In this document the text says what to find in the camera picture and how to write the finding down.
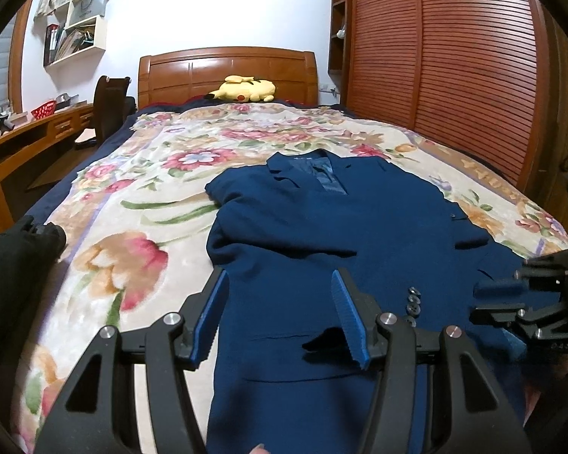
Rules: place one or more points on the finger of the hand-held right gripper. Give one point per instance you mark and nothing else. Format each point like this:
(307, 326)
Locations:
(499, 288)
(501, 316)

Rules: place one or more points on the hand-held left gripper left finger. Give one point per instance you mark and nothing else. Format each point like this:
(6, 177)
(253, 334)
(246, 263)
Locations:
(208, 321)

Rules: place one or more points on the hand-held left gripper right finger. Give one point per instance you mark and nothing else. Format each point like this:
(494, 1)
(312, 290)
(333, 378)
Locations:
(352, 321)

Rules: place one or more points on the blue suit jacket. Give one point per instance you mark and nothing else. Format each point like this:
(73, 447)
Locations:
(359, 227)

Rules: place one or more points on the person's right hand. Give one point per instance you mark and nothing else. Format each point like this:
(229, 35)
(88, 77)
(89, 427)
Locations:
(549, 380)

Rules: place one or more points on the floral blanket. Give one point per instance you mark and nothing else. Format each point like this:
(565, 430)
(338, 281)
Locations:
(146, 208)

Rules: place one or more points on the dark cloth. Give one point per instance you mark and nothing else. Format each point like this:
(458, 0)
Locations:
(14, 283)

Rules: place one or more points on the yellow plush toy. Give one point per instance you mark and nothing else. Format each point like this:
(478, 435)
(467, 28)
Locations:
(246, 90)

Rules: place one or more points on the dark wooden chair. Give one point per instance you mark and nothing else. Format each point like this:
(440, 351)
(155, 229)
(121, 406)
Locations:
(109, 108)

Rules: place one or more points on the wooden louvered wardrobe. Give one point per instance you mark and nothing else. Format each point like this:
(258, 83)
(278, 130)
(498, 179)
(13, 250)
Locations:
(430, 56)

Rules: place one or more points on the wooden bed headboard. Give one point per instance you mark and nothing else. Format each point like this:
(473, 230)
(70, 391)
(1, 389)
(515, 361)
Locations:
(180, 75)

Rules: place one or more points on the grey metal box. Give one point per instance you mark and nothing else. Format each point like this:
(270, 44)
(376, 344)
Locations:
(67, 99)

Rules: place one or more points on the red basket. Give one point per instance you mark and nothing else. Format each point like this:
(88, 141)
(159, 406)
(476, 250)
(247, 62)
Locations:
(44, 109)

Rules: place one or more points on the small wooden box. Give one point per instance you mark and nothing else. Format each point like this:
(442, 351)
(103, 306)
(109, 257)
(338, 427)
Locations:
(19, 117)

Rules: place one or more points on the white round ornament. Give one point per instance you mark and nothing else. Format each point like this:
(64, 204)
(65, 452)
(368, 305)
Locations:
(341, 33)

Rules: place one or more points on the books on shelf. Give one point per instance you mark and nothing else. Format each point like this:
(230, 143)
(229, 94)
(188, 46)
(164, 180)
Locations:
(71, 42)

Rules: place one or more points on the white wall socket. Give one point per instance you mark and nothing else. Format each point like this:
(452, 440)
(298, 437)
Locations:
(328, 88)

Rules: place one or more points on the white wall shelf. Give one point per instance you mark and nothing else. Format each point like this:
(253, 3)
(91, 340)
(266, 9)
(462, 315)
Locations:
(97, 33)

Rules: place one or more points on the wooden window frame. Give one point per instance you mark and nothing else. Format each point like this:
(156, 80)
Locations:
(19, 66)

